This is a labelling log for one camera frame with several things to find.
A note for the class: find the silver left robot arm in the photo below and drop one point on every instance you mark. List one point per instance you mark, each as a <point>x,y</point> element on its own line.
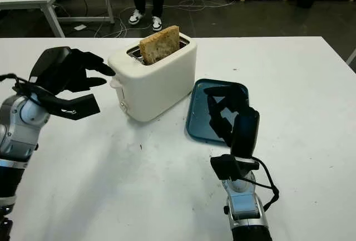
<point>16,135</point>

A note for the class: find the brown bread slice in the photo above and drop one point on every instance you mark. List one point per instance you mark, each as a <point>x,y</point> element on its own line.
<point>160,46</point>

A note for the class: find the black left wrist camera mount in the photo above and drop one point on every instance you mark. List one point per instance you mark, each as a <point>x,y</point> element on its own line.
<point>80,108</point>

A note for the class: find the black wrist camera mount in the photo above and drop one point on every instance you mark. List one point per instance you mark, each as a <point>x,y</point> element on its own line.
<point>225,167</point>
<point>80,108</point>

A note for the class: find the blue plastic tray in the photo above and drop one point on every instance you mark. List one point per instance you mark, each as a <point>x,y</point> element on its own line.
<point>198,113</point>

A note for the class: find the white floor paper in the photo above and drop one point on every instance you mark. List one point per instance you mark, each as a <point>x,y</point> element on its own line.
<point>80,27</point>

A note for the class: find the white metal table leg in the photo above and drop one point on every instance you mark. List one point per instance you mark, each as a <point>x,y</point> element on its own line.
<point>351,60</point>

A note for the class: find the white toaster lever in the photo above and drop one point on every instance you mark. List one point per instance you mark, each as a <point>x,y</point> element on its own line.
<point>115,83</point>

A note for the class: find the silver toaster dial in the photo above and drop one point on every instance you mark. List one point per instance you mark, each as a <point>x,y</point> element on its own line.
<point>124,107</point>

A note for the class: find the white two-slot toaster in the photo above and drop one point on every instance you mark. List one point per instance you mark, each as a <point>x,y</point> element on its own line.
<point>158,90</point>

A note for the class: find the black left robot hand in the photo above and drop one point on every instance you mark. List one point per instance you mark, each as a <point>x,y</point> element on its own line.
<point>55,68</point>

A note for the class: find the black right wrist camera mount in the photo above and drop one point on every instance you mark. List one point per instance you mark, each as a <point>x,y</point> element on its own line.
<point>225,167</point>

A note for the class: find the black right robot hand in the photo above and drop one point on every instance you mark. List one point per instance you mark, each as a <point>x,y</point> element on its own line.
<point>244,132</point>

